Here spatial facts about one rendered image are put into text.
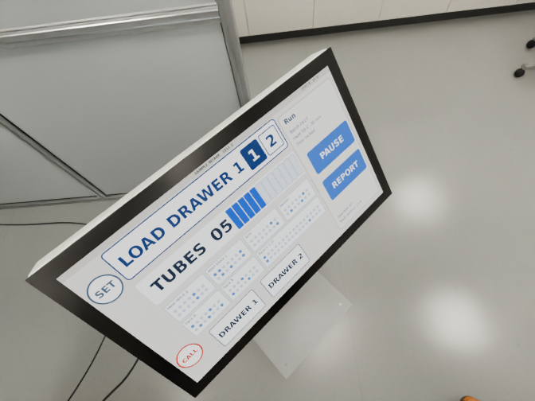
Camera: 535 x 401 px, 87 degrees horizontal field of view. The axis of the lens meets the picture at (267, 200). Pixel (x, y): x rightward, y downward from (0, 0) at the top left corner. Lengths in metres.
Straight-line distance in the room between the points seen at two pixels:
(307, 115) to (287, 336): 1.16
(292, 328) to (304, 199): 1.04
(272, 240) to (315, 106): 0.23
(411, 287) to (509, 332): 0.43
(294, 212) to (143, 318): 0.27
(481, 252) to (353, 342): 0.81
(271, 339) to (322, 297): 0.31
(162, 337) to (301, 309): 1.05
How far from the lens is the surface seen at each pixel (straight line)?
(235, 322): 0.50
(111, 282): 0.42
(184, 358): 0.51
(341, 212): 0.54
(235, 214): 0.43
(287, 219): 0.47
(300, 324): 1.46
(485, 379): 1.70
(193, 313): 0.47
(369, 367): 1.53
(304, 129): 0.47
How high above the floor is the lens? 1.50
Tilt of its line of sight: 63 degrees down
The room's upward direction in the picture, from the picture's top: 12 degrees counter-clockwise
